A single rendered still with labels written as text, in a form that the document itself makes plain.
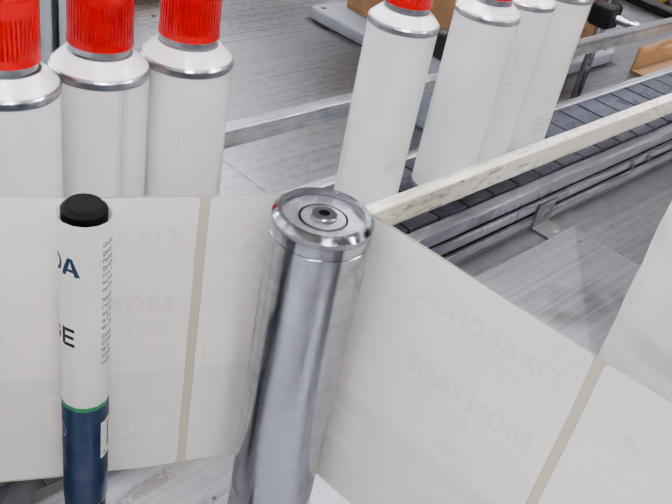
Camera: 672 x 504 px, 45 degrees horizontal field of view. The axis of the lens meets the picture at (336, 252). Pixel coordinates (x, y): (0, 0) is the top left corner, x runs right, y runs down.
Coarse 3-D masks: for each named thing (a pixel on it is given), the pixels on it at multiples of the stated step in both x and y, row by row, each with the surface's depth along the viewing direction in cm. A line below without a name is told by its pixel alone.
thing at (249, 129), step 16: (608, 32) 91; (624, 32) 92; (640, 32) 94; (656, 32) 98; (576, 48) 85; (592, 48) 88; (432, 80) 70; (336, 96) 64; (272, 112) 60; (288, 112) 60; (304, 112) 60; (320, 112) 62; (336, 112) 63; (240, 128) 57; (256, 128) 58; (272, 128) 59; (288, 128) 60; (224, 144) 56; (240, 144) 57
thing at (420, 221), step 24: (600, 96) 97; (624, 96) 99; (648, 96) 100; (552, 120) 89; (576, 120) 90; (600, 144) 86; (408, 168) 74; (552, 168) 79; (480, 192) 72; (504, 192) 74; (432, 216) 67
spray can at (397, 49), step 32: (416, 0) 55; (384, 32) 56; (416, 32) 56; (384, 64) 57; (416, 64) 57; (352, 96) 61; (384, 96) 58; (416, 96) 59; (352, 128) 61; (384, 128) 60; (352, 160) 62; (384, 160) 61; (352, 192) 63; (384, 192) 63
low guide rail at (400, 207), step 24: (600, 120) 82; (624, 120) 84; (648, 120) 89; (552, 144) 75; (576, 144) 78; (480, 168) 68; (504, 168) 70; (528, 168) 74; (408, 192) 63; (432, 192) 64; (456, 192) 67; (384, 216) 61; (408, 216) 63
